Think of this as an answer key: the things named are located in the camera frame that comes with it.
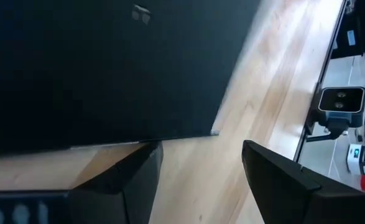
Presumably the table-level camera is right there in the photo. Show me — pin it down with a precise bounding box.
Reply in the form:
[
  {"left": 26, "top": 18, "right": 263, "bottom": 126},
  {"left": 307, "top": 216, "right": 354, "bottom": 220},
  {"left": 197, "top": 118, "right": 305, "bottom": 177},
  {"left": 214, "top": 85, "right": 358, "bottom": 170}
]
[{"left": 305, "top": 86, "right": 365, "bottom": 143}]

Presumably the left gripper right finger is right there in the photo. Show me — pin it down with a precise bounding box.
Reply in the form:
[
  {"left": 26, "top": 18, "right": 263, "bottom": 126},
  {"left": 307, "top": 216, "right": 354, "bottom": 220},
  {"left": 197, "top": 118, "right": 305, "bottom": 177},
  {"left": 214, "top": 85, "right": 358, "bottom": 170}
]
[{"left": 241, "top": 139, "right": 365, "bottom": 224}]

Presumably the black cabinet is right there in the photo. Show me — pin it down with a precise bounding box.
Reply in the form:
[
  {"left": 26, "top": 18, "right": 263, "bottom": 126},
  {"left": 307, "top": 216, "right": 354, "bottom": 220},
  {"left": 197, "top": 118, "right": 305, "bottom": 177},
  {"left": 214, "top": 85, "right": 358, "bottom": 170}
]
[{"left": 330, "top": 0, "right": 365, "bottom": 67}]

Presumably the black aluminium table frame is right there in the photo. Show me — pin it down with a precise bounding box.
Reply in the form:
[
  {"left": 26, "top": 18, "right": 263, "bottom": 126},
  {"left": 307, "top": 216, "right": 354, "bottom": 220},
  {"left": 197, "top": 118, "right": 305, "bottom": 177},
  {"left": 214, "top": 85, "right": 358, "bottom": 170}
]
[{"left": 293, "top": 0, "right": 349, "bottom": 162}]

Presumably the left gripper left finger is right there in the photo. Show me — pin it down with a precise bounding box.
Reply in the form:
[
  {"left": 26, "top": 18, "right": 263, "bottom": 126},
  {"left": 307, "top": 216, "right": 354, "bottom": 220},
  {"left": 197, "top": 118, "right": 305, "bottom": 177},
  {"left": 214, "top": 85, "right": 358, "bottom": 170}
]
[{"left": 67, "top": 141, "right": 165, "bottom": 224}]

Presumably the white machine with screen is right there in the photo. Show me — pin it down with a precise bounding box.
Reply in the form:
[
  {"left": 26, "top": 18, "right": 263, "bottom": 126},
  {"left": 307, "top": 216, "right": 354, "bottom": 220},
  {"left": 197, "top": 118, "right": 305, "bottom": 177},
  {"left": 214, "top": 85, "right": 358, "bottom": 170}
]
[{"left": 346, "top": 142, "right": 365, "bottom": 178}]

